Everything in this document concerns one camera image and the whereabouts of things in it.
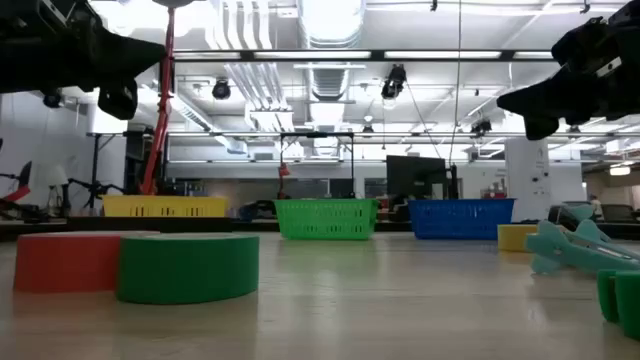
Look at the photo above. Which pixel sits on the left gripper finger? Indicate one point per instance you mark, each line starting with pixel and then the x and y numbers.
pixel 135 57

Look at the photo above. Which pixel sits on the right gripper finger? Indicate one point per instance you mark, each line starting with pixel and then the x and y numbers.
pixel 545 97

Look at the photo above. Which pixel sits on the teal staple remover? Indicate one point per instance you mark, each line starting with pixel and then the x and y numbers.
pixel 580 212
pixel 565 252

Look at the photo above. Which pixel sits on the yellow tape roll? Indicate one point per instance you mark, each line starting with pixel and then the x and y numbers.
pixel 512 237

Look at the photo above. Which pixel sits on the green tape roll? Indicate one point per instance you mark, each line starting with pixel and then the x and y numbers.
pixel 187 270

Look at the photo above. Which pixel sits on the red tape roll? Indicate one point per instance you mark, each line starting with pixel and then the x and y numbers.
pixel 65 262

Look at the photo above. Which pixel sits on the black hanging spotlight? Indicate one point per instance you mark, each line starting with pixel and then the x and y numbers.
pixel 221 90
pixel 52 99
pixel 481 127
pixel 394 82

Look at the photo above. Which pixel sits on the white lampshade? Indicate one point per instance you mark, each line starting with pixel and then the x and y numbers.
pixel 56 176

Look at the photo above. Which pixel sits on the blue plastic basket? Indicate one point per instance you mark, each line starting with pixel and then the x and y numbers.
pixel 460 220

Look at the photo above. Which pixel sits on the black computer monitor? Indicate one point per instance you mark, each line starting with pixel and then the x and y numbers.
pixel 415 175

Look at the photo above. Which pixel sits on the yellow plastic basket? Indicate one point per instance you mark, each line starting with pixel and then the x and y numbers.
pixel 165 206

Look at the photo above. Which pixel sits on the green plastic piece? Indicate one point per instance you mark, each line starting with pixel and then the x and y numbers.
pixel 627 305

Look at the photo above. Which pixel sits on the green plastic basket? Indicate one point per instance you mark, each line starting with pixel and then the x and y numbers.
pixel 325 220

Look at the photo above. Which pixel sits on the black aluminium rig frame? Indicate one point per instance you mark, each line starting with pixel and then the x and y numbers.
pixel 377 55

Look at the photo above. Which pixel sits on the black background rig frame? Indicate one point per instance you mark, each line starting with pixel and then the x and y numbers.
pixel 317 134

